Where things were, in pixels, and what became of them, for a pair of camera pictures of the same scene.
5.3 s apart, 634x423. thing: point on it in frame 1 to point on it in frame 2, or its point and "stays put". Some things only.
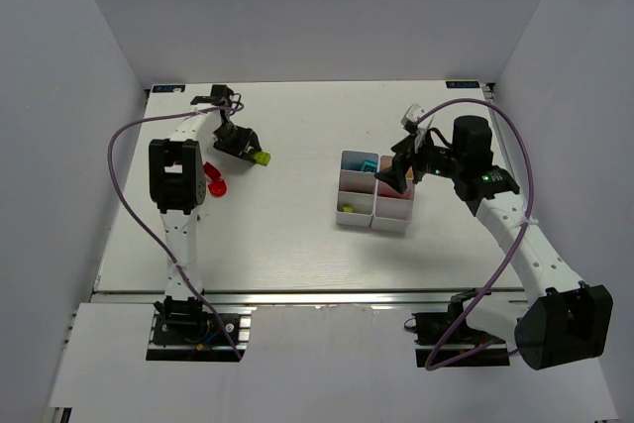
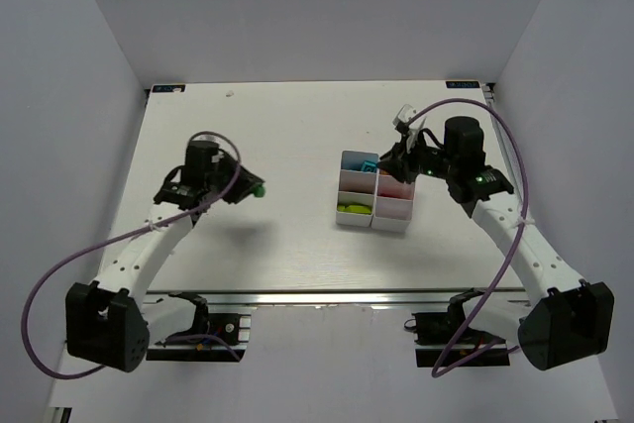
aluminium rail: [333, 300] stays put
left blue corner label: [168, 88] stays put
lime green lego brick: [262, 158] to [355, 209]
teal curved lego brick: [369, 166] stays put
